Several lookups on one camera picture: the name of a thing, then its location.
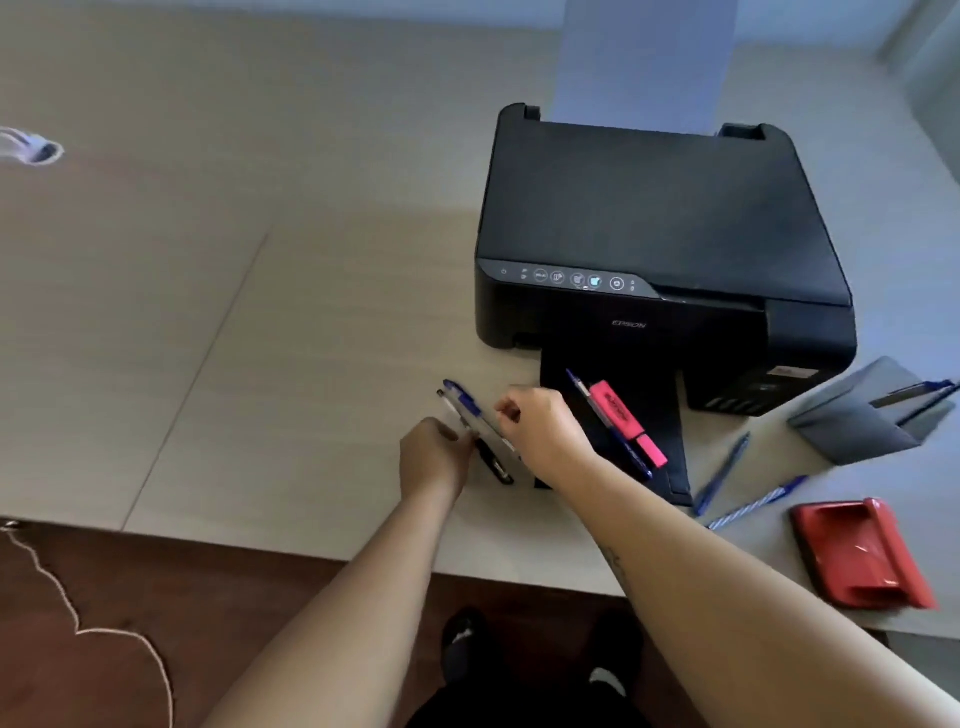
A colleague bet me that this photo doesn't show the person's right hand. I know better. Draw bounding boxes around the person's right hand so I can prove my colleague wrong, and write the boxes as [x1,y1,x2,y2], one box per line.
[494,386,601,493]

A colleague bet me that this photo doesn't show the person's left hand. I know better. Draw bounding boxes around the person's left hand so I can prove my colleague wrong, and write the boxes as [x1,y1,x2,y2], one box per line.
[398,416,478,504]

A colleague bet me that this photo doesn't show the blue pen clear barrel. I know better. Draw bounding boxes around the blue pen clear barrel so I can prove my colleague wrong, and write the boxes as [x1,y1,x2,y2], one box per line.
[564,368,655,481]

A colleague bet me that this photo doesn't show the clear pen black grip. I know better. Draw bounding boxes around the clear pen black grip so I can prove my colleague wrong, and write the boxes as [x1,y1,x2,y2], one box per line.
[437,388,517,487]

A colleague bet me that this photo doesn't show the pink highlighter marker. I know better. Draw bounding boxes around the pink highlighter marker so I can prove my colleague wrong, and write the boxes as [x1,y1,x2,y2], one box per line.
[588,380,670,470]

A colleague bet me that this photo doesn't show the solid blue pen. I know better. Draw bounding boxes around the solid blue pen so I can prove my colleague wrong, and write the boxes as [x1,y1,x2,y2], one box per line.
[691,432,753,519]

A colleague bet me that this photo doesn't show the blue white striped pen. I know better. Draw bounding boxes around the blue white striped pen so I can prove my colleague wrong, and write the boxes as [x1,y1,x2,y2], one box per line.
[704,474,810,532]

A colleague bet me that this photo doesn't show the grey pen holder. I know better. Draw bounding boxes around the grey pen holder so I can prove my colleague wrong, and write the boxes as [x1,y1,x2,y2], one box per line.
[787,356,958,466]

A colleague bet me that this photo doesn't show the red hole punch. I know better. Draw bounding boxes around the red hole punch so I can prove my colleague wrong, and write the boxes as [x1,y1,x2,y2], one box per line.
[789,497,939,611]

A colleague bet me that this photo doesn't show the person's left forearm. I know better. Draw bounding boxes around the person's left forearm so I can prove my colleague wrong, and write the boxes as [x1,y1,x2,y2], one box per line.
[202,487,463,728]

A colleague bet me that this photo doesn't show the person's right forearm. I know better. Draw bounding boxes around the person's right forearm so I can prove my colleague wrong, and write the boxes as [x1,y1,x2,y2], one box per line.
[543,453,960,728]

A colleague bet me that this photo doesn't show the person's left black shoe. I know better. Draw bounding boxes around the person's left black shoe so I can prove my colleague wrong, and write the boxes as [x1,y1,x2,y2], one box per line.
[440,607,493,685]

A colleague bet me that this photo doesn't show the person's black shoe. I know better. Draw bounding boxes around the person's black shoe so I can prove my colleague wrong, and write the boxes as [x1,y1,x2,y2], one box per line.
[440,607,493,685]
[584,611,646,699]

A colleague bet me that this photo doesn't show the person's right black shoe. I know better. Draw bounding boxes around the person's right black shoe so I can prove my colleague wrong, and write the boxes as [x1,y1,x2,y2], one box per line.
[584,611,646,699]

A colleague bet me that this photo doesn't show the light wooden desk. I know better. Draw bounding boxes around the light wooden desk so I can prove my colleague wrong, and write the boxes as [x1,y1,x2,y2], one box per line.
[0,0,960,639]

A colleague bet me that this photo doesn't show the person's black trousers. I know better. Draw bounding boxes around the person's black trousers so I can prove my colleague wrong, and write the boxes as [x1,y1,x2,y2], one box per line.
[408,674,650,728]

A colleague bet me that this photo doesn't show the black printer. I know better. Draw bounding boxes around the black printer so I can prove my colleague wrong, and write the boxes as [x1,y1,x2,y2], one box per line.
[473,103,859,508]

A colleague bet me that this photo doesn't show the white paper sheet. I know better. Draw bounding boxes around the white paper sheet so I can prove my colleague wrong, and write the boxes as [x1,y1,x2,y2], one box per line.
[551,0,740,136]

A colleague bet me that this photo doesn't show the white cable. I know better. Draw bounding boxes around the white cable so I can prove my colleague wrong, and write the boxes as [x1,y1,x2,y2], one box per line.
[0,524,175,728]

